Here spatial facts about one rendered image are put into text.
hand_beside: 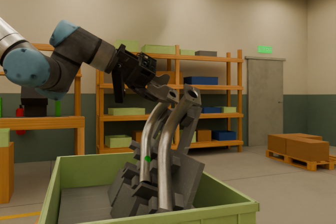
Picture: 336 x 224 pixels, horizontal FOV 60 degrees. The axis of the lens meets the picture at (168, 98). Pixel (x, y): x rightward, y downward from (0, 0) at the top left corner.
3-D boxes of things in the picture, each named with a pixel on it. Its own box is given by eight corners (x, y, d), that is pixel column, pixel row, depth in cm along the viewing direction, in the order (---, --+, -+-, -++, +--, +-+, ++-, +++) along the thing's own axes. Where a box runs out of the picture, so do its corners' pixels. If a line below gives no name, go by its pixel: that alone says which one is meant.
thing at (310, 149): (265, 156, 576) (265, 134, 576) (299, 154, 599) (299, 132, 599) (311, 171, 461) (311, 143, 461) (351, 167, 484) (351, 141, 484)
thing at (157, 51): (243, 152, 620) (243, 47, 620) (99, 164, 510) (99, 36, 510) (229, 148, 670) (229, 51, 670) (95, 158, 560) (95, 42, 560)
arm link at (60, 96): (18, 86, 67) (41, 44, 67) (41, 89, 78) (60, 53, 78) (48, 102, 67) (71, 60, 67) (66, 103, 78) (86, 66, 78)
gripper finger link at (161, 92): (181, 97, 80) (153, 79, 77) (169, 110, 83) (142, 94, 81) (182, 91, 82) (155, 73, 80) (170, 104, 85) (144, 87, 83)
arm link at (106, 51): (86, 70, 75) (93, 53, 82) (102, 78, 77) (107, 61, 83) (99, 49, 71) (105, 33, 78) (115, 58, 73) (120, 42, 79)
